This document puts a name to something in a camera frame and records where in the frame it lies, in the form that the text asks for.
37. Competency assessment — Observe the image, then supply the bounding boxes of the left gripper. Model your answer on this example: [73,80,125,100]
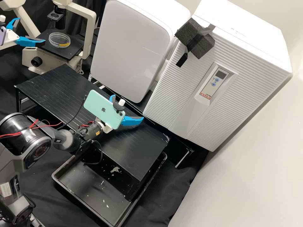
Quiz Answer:
[0,17,46,51]

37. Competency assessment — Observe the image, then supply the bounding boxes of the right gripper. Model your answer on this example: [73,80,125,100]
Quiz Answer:
[100,94,145,134]

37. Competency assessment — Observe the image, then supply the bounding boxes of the petri dish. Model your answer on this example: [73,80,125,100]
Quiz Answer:
[48,32,71,49]

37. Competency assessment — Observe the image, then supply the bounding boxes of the cream microscope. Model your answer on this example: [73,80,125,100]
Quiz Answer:
[0,0,97,72]

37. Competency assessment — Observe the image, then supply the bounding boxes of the white box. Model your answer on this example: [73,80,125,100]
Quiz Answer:
[90,0,192,104]

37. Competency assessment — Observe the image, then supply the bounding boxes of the black platform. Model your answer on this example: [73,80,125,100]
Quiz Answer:
[14,63,170,202]
[88,75,195,169]

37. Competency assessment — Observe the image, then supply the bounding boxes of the incubator door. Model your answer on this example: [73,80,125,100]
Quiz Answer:
[143,17,294,152]

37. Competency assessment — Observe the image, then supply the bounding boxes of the black tray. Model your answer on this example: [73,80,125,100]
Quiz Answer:
[51,151,168,227]

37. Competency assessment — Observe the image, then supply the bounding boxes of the white incubator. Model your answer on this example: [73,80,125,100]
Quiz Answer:
[189,0,294,72]

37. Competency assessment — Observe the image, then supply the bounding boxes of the left wrist camera phone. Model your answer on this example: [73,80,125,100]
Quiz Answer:
[0,15,7,46]

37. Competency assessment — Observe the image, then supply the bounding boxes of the wrist camera phone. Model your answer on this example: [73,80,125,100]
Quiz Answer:
[84,90,126,130]
[0,15,7,46]

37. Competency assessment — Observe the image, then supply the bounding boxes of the right wrist camera phone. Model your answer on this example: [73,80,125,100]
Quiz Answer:
[84,90,126,130]

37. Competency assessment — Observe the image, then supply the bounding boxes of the white metal frame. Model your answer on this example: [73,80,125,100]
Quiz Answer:
[88,75,106,90]

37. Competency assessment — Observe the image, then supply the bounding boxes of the black cable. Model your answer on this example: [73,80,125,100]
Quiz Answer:
[62,94,88,127]

